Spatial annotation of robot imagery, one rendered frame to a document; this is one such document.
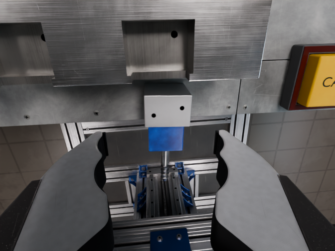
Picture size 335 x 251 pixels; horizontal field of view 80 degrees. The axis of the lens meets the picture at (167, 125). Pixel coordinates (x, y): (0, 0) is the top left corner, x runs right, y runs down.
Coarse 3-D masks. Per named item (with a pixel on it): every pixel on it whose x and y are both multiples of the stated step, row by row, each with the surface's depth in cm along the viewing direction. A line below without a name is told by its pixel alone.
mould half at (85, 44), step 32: (0, 0) 13; (32, 0) 13; (64, 0) 14; (96, 0) 14; (128, 0) 14; (160, 0) 14; (192, 0) 14; (224, 0) 14; (256, 0) 14; (64, 32) 14; (96, 32) 14; (224, 32) 15; (256, 32) 15; (64, 64) 15; (96, 64) 15; (224, 64) 16; (256, 64) 16
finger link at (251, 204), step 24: (216, 144) 12; (240, 144) 11; (240, 168) 9; (264, 168) 9; (216, 192) 8; (240, 192) 8; (264, 192) 8; (216, 216) 7; (240, 216) 7; (264, 216) 7; (288, 216) 7; (216, 240) 7; (240, 240) 6; (264, 240) 6; (288, 240) 6
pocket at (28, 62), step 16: (0, 32) 16; (16, 32) 16; (32, 32) 16; (0, 48) 17; (16, 48) 17; (32, 48) 17; (0, 64) 17; (16, 64) 17; (32, 64) 18; (48, 64) 18; (0, 80) 17; (16, 80) 17; (32, 80) 17; (48, 80) 17
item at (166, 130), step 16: (144, 96) 20; (160, 96) 21; (176, 96) 21; (144, 112) 21; (160, 112) 21; (176, 112) 21; (160, 128) 24; (176, 128) 24; (160, 144) 24; (176, 144) 25
